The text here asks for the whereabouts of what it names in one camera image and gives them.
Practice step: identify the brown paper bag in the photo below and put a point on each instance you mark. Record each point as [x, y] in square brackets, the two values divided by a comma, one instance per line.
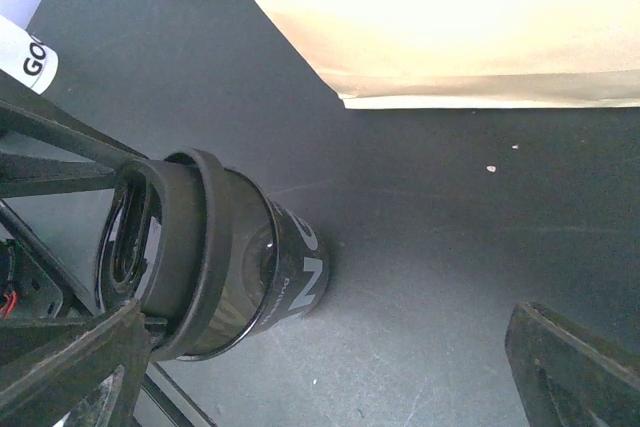
[392, 54]

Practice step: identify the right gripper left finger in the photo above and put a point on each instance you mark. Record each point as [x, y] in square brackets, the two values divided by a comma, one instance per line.
[83, 371]

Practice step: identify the paper cup stack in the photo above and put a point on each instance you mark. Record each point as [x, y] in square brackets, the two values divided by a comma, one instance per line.
[26, 58]

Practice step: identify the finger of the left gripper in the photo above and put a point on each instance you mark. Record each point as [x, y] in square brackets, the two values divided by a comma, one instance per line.
[35, 285]
[39, 119]

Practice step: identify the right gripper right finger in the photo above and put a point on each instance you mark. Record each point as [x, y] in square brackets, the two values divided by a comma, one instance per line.
[567, 375]

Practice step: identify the black cup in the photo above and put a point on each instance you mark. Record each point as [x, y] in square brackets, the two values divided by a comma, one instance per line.
[279, 270]

